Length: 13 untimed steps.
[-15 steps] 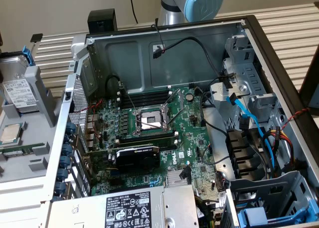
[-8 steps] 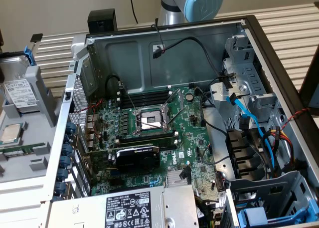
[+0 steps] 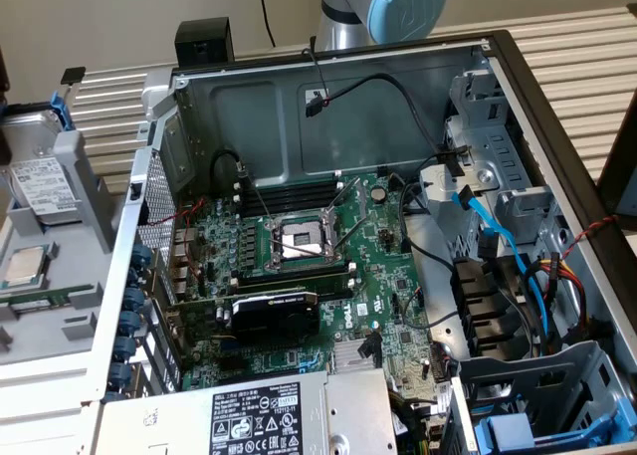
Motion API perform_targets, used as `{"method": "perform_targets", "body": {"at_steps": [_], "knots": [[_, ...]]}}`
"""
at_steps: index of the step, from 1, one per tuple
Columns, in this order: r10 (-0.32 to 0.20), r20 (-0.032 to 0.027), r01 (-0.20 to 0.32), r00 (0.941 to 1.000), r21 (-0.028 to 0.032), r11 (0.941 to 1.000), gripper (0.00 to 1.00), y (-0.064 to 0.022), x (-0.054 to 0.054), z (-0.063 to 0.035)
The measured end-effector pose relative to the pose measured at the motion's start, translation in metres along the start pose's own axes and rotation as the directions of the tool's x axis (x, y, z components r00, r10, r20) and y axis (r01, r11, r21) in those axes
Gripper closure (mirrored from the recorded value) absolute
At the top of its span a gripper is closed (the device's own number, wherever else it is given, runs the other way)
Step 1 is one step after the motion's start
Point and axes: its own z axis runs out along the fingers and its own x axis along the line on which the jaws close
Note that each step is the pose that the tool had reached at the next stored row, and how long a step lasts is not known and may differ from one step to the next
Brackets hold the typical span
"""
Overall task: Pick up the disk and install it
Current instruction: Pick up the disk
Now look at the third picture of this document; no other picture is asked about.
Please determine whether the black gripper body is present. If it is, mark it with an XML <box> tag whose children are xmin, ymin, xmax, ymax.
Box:
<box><xmin>0</xmin><ymin>46</ymin><xmax>14</xmax><ymax>166</ymax></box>

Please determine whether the hard disk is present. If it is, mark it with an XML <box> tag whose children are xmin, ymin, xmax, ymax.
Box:
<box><xmin>0</xmin><ymin>92</ymin><xmax>85</xmax><ymax>227</ymax></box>

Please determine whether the blue data wire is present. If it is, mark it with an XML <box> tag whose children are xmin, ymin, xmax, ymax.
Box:
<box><xmin>450</xmin><ymin>185</ymin><xmax>551</xmax><ymax>346</ymax></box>

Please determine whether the red yellow black power wire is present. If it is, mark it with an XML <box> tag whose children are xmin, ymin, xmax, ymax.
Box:
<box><xmin>522</xmin><ymin>256</ymin><xmax>601</xmax><ymax>359</ymax></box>

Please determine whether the empty blue disk carrier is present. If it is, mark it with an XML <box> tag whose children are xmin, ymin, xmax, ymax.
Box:
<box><xmin>472</xmin><ymin>397</ymin><xmax>637</xmax><ymax>455</ymax></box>

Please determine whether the silver CPU chip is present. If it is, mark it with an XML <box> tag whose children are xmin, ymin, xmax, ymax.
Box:
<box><xmin>2</xmin><ymin>248</ymin><xmax>51</xmax><ymax>292</ymax></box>

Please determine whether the small black box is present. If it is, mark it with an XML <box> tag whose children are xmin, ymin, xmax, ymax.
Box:
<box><xmin>174</xmin><ymin>17</ymin><xmax>235</xmax><ymax>68</ymax></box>

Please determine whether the grey parts rack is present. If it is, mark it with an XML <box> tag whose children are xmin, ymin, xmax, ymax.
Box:
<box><xmin>0</xmin><ymin>129</ymin><xmax>120</xmax><ymax>366</ymax></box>

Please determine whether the green RAM stick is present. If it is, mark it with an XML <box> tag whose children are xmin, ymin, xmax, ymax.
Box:
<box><xmin>0</xmin><ymin>283</ymin><xmax>96</xmax><ymax>310</ymax></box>

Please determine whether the open PC case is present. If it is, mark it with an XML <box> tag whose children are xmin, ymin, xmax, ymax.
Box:
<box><xmin>82</xmin><ymin>29</ymin><xmax>637</xmax><ymax>455</ymax></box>

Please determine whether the metal locking lever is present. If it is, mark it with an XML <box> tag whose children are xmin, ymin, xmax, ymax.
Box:
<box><xmin>237</xmin><ymin>161</ymin><xmax>274</xmax><ymax>227</ymax></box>

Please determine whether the black RAM slot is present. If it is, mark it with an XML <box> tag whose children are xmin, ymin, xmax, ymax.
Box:
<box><xmin>232</xmin><ymin>260</ymin><xmax>357</xmax><ymax>283</ymax></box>
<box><xmin>233</xmin><ymin>188</ymin><xmax>344</xmax><ymax>216</ymax></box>
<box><xmin>232</xmin><ymin>273</ymin><xmax>358</xmax><ymax>300</ymax></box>
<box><xmin>238</xmin><ymin>173</ymin><xmax>344</xmax><ymax>200</ymax></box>

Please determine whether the CPU socket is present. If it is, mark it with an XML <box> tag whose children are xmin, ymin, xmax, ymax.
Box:
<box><xmin>263</xmin><ymin>210</ymin><xmax>344</xmax><ymax>272</ymax></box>

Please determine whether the black graphics card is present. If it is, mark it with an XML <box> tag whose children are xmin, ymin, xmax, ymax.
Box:
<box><xmin>168</xmin><ymin>288</ymin><xmax>322</xmax><ymax>346</ymax></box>

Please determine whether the green motherboard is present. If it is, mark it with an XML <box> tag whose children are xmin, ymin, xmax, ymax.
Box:
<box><xmin>168</xmin><ymin>171</ymin><xmax>452</xmax><ymax>429</ymax></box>

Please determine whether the silver heat sink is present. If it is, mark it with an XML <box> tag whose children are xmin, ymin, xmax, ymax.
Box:
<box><xmin>331</xmin><ymin>340</ymin><xmax>379</xmax><ymax>374</ymax></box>

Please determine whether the silver drive cage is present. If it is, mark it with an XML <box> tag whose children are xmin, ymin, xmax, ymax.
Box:
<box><xmin>445</xmin><ymin>71</ymin><xmax>563</xmax><ymax>227</ymax></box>

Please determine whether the silver power supply unit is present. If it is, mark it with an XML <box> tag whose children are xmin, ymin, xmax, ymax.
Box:
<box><xmin>99</xmin><ymin>367</ymin><xmax>399</xmax><ymax>455</ymax></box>

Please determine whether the dark flat panel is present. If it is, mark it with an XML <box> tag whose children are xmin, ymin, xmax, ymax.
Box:
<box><xmin>596</xmin><ymin>91</ymin><xmax>637</xmax><ymax>222</ymax></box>

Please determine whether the thin black cable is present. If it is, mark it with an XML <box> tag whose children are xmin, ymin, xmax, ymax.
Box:
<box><xmin>257</xmin><ymin>0</ymin><xmax>277</xmax><ymax>47</ymax></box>

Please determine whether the black wire with plug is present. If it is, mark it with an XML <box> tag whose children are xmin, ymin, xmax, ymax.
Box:
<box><xmin>301</xmin><ymin>49</ymin><xmax>469</xmax><ymax>172</ymax></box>

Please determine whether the thick black plug wire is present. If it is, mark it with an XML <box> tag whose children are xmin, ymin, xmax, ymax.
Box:
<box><xmin>358</xmin><ymin>331</ymin><xmax>384</xmax><ymax>369</ymax></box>

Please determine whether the thin black wire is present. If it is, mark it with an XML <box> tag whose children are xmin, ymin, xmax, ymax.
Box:
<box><xmin>400</xmin><ymin>175</ymin><xmax>457</xmax><ymax>270</ymax></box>

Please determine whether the braided power wire bundle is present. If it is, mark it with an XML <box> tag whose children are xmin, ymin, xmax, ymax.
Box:
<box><xmin>387</xmin><ymin>389</ymin><xmax>449</xmax><ymax>455</ymax></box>

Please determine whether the black plastic fan duct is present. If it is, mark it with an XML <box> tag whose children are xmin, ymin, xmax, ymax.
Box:
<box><xmin>450</xmin><ymin>255</ymin><xmax>529</xmax><ymax>361</ymax></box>

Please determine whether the red black twisted wire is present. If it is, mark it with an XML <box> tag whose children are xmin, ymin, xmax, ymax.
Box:
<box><xmin>551</xmin><ymin>214</ymin><xmax>621</xmax><ymax>265</ymax></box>

